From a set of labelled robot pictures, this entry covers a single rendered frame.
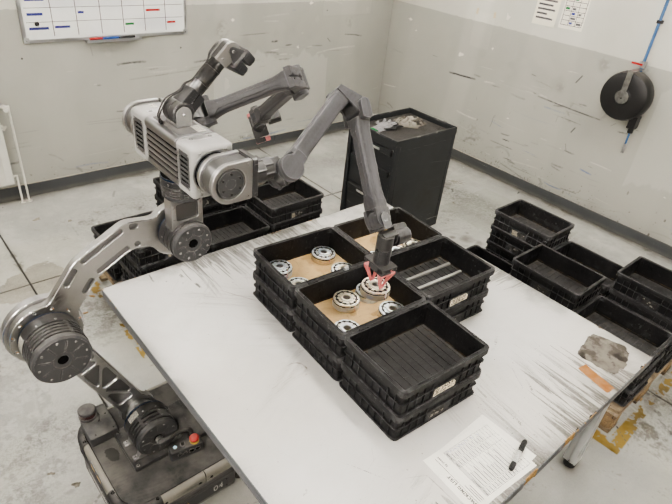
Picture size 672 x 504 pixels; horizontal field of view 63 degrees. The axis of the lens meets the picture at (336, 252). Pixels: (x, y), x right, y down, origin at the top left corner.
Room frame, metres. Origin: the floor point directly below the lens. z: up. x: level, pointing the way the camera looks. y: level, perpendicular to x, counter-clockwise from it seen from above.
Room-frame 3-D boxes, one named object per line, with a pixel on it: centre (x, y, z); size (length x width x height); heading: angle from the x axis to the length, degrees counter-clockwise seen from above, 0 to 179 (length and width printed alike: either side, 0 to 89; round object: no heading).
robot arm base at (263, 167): (1.45, 0.25, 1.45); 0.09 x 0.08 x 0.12; 44
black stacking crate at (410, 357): (1.39, -0.30, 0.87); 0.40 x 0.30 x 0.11; 130
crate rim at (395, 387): (1.39, -0.30, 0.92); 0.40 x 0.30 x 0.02; 130
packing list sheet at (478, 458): (1.13, -0.53, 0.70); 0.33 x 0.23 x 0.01; 134
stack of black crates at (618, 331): (2.22, -1.47, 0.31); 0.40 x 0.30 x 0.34; 44
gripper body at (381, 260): (1.55, -0.15, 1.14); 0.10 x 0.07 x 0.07; 40
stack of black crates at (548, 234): (3.07, -1.20, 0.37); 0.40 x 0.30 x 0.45; 44
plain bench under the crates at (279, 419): (1.74, -0.19, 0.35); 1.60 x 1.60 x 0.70; 44
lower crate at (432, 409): (1.39, -0.30, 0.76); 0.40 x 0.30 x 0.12; 130
